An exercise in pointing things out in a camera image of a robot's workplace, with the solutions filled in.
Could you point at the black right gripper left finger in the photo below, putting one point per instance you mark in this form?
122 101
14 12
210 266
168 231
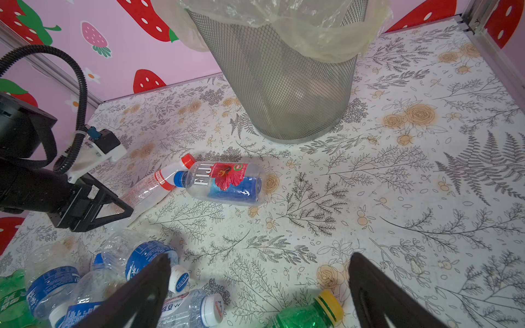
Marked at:
138 302

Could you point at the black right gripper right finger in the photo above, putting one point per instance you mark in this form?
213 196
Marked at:
379 302

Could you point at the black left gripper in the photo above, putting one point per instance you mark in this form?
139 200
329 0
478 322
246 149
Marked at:
68 206

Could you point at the clear bottle red cap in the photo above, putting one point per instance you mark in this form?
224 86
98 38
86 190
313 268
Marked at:
152 189

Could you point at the Fiji bottle red flower label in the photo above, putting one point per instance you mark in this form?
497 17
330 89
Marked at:
241 184

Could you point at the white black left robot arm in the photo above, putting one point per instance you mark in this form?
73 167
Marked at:
27 138

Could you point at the translucent plastic bin liner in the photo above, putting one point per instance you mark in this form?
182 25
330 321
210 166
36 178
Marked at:
316 29

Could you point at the crushed clear bottle white cap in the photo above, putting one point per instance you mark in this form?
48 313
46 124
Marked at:
192 309

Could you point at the clear bottle blue label white cap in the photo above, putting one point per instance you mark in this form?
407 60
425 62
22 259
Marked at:
127 252

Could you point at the upright bottle blue cap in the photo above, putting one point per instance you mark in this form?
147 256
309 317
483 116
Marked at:
98 285

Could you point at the green bottle right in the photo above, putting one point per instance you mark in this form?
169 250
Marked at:
325 311

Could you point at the clear bottle blue label left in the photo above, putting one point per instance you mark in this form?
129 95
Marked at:
51 274

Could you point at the green bottle yellow cap left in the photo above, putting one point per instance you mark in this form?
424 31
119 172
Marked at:
14 308

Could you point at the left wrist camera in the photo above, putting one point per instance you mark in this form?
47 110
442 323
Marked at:
100 146

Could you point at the aluminium left corner post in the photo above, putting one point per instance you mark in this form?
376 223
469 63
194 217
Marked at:
50 66

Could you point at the aluminium corner post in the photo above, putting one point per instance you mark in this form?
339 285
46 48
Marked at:
497 28
50 66

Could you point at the grey wire mesh bin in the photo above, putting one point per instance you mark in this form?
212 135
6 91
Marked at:
289 98

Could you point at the aluminium right corner post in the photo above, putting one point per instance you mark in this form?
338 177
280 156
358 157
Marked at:
497 28

